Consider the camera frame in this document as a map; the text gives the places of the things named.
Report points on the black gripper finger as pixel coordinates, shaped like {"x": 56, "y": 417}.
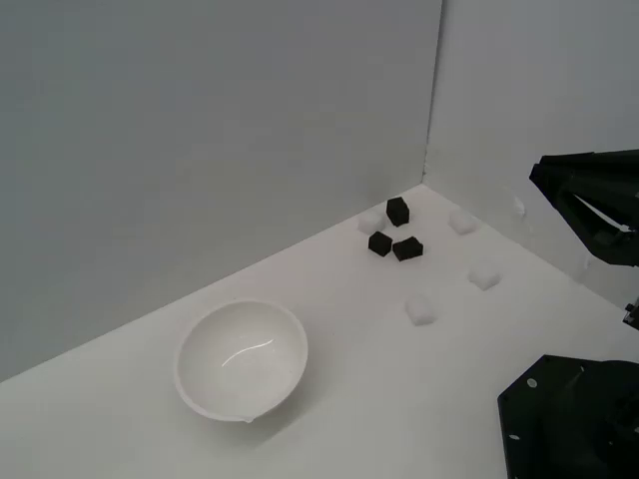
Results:
{"x": 599, "y": 174}
{"x": 606, "y": 247}

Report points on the white foam cube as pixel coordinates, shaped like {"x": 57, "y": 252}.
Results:
{"x": 420, "y": 310}
{"x": 483, "y": 279}
{"x": 372, "y": 223}
{"x": 462, "y": 221}

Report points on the white bowl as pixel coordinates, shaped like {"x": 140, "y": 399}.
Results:
{"x": 242, "y": 356}

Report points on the black foam cube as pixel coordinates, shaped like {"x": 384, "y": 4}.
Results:
{"x": 380, "y": 245}
{"x": 408, "y": 250}
{"x": 398, "y": 211}

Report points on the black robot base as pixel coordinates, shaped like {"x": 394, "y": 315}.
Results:
{"x": 569, "y": 424}

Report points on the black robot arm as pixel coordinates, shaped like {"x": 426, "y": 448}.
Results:
{"x": 633, "y": 313}

